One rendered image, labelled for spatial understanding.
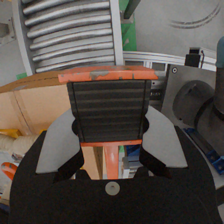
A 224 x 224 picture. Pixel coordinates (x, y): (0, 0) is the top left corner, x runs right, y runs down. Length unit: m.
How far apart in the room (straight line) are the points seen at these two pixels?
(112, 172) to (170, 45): 1.48
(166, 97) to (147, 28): 1.17
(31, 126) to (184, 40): 1.68
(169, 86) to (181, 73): 0.05
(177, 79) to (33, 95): 0.40
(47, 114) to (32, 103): 0.05
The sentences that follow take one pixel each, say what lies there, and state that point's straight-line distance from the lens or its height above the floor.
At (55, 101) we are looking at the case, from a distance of 0.29.
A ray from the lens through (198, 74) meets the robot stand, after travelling 0.38.
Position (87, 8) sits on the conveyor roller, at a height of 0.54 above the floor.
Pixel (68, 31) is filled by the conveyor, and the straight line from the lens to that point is 0.88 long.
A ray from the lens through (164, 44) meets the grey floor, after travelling 1.49.
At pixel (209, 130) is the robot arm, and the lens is 0.29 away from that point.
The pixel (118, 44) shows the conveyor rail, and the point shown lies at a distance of 0.72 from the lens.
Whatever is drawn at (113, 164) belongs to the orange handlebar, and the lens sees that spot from 0.18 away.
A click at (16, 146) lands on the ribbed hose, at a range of 0.32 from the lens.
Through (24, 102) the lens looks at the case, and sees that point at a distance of 0.35.
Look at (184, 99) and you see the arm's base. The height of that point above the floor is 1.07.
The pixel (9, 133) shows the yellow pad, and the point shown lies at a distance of 0.44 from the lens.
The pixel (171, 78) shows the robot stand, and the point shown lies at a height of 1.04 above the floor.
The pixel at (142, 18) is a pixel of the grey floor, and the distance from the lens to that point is 1.44.
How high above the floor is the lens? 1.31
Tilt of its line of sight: 61 degrees down
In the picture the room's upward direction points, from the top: 175 degrees clockwise
